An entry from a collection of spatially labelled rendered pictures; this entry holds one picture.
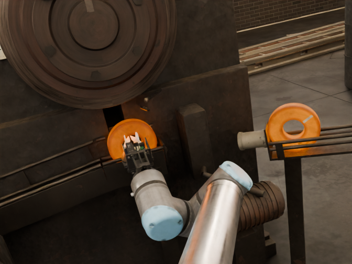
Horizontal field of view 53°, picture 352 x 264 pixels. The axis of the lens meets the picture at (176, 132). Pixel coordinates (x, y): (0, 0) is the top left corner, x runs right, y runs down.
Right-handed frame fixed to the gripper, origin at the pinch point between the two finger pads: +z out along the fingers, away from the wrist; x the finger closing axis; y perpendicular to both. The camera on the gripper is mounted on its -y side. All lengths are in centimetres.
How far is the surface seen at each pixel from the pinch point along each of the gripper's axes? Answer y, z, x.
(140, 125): 4.8, 0.2, -3.8
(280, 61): -155, 254, -227
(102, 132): 0.8, 6.7, 7.7
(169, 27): 31.0, 6.3, -17.8
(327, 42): -149, 260, -298
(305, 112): 7, -17, -50
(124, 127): 5.5, 0.5, 1.0
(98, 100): 16.3, 1.5, 6.4
